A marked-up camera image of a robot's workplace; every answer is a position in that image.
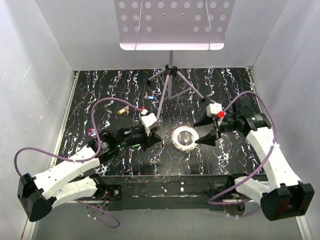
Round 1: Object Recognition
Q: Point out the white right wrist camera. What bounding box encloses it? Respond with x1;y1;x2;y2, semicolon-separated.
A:
205;102;225;121

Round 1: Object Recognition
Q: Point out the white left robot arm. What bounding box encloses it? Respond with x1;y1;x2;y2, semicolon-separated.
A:
17;124;162;222

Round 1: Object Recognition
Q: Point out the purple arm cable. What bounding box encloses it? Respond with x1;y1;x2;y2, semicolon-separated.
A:
13;97;148;229
206;90;279;218

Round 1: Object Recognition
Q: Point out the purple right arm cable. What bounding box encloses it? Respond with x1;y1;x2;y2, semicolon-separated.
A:
206;90;279;218

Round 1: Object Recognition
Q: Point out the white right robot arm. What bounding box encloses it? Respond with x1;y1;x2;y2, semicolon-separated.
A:
194;93;315;221

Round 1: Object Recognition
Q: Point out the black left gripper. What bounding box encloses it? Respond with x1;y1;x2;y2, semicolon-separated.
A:
117;125;162;152

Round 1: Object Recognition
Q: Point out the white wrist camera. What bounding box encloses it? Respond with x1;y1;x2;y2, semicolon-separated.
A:
205;102;225;121
140;108;158;136

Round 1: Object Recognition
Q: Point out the white perforated music stand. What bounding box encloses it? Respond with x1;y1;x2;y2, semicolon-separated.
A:
113;0;236;105

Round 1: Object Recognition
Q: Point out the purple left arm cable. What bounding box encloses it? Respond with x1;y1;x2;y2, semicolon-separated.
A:
13;97;148;229

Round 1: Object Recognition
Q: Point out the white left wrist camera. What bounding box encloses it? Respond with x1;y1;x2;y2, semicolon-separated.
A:
140;108;158;136

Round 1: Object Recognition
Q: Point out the key with blue tag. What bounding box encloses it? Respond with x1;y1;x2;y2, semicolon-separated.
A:
144;92;157;101

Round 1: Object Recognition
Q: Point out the key with yellow tag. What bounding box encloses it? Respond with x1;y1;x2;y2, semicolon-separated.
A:
117;105;130;115

